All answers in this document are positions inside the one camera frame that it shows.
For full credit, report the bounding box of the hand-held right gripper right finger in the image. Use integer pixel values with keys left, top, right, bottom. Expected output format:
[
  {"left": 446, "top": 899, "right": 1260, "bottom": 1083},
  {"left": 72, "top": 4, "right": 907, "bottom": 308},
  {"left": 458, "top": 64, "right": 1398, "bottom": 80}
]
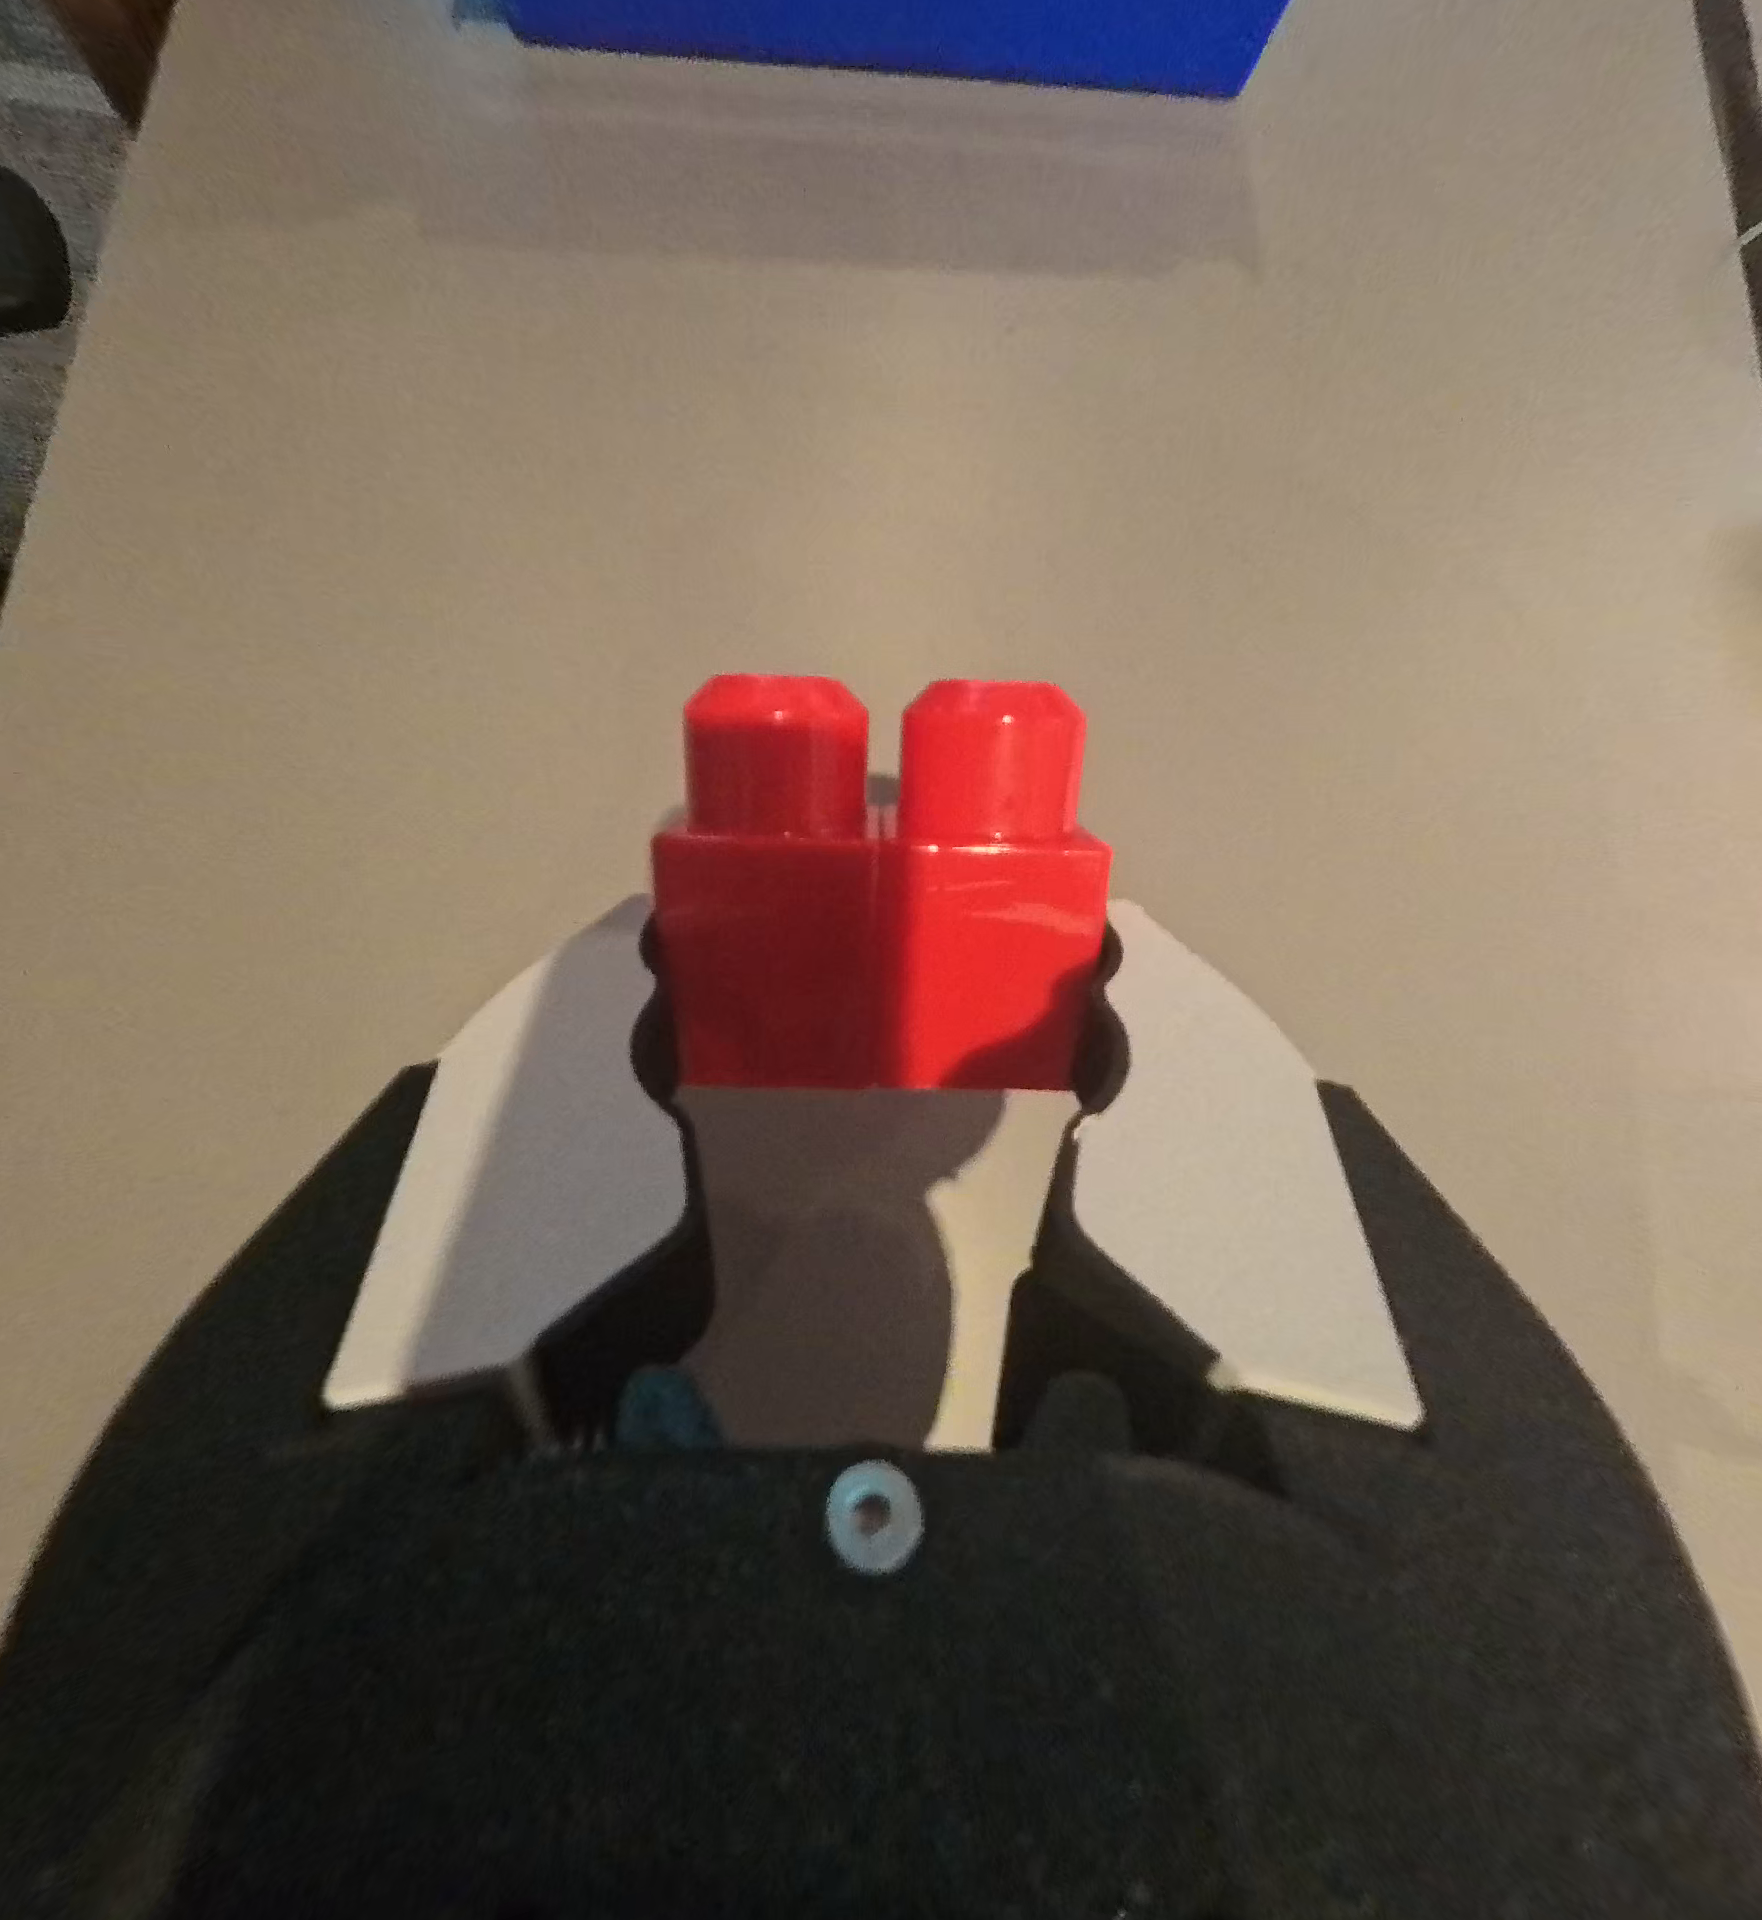
[{"left": 1017, "top": 899, "right": 1427, "bottom": 1431}]

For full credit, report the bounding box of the blue divided plastic bin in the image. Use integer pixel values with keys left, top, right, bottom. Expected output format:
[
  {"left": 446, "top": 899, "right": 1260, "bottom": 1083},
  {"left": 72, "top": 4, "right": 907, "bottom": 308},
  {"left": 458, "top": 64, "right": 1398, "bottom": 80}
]
[{"left": 499, "top": 0, "right": 1293, "bottom": 101}]

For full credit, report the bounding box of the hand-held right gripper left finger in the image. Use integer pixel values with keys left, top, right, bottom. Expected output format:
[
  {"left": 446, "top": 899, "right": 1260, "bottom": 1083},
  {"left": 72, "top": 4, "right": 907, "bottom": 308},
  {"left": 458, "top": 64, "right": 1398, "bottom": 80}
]
[{"left": 324, "top": 897, "right": 718, "bottom": 1450}]

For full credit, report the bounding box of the red mega block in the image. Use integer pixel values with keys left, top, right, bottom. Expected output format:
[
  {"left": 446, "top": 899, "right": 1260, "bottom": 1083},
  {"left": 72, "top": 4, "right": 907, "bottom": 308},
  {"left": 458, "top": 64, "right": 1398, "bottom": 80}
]
[{"left": 653, "top": 673, "right": 1115, "bottom": 1089}]

